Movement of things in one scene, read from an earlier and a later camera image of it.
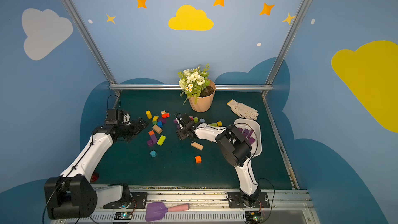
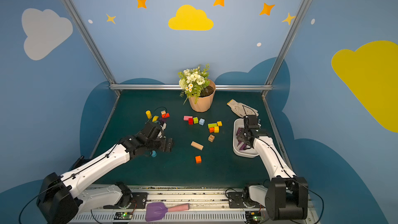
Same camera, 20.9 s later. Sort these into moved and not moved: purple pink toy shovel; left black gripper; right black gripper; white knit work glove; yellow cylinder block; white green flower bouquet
Moved: left black gripper; right black gripper
Not moved: purple pink toy shovel; white green flower bouquet; white knit work glove; yellow cylinder block
